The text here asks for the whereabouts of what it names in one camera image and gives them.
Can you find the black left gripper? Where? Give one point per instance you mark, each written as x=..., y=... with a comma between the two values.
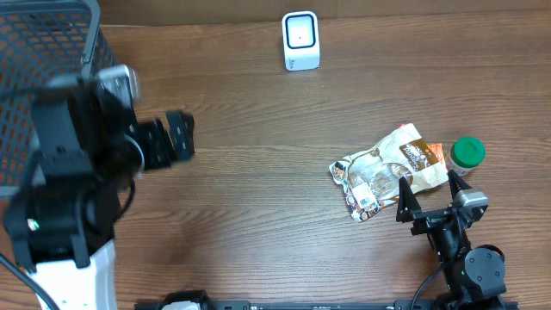
x=144, y=144

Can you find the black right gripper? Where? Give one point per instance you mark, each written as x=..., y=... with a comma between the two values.
x=433, y=216

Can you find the small orange box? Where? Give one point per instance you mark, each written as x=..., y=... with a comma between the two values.
x=437, y=149

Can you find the green lid jar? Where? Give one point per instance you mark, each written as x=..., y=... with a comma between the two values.
x=465, y=155

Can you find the beige Pantree snack pouch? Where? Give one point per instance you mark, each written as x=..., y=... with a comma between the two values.
x=370, y=178

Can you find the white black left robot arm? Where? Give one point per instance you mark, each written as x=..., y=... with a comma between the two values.
x=91, y=148

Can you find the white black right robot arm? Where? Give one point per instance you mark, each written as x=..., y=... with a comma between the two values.
x=475, y=277

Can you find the white barcode scanner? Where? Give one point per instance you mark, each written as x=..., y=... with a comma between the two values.
x=301, y=41

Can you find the grey plastic mesh basket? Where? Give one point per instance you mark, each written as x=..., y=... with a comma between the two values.
x=41, y=40

